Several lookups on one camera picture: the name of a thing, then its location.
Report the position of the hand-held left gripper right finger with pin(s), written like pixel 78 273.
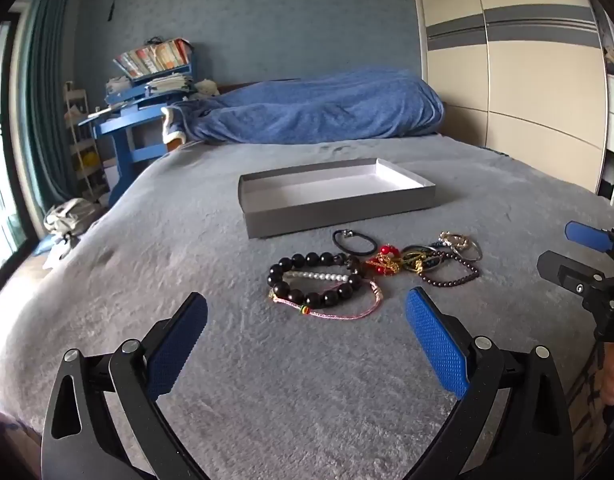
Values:
pixel 437 345

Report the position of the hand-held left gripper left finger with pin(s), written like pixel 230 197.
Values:
pixel 179 347

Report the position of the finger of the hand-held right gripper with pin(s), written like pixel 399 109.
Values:
pixel 584 234
pixel 562 270

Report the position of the gold bangle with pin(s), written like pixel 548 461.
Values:
pixel 406 252

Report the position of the shallow grey cardboard box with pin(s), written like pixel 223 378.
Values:
pixel 337 210

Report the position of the grey bed cover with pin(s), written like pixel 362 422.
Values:
pixel 187 240

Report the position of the beige wardrobe with grey stripes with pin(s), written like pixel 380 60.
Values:
pixel 527 85

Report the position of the grey bag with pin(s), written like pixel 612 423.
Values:
pixel 67 217

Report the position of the blue desk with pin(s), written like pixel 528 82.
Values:
pixel 124 155

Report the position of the white shelf cart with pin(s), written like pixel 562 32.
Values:
pixel 84 160

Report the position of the white plush toy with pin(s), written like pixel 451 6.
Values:
pixel 206 88

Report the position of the stack of papers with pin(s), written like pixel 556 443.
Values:
pixel 169 82

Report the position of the blue fleece blanket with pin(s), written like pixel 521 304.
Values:
pixel 312 105

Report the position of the row of books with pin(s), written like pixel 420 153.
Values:
pixel 152 57

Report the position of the teal curtain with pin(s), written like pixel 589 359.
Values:
pixel 49 85

